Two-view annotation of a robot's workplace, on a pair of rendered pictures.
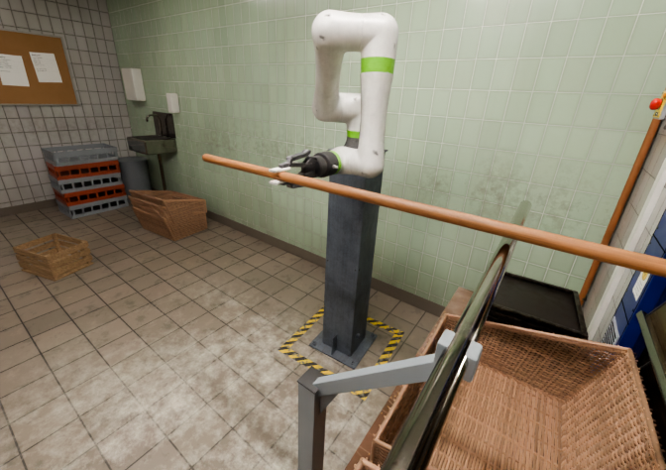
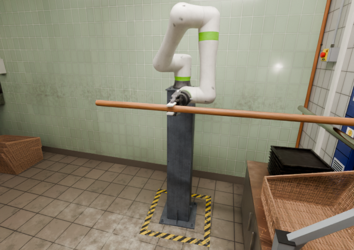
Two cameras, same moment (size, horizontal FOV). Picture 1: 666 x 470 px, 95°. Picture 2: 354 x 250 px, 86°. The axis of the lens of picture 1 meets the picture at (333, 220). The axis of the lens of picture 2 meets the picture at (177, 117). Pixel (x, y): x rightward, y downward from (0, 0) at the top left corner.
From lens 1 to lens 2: 47 cm
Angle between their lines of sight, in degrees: 20
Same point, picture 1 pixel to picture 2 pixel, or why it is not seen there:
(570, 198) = (283, 103)
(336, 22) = (189, 10)
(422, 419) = not seen: outside the picture
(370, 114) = (208, 65)
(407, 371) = not seen: outside the picture
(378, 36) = (212, 19)
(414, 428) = not seen: outside the picture
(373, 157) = (212, 90)
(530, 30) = (255, 20)
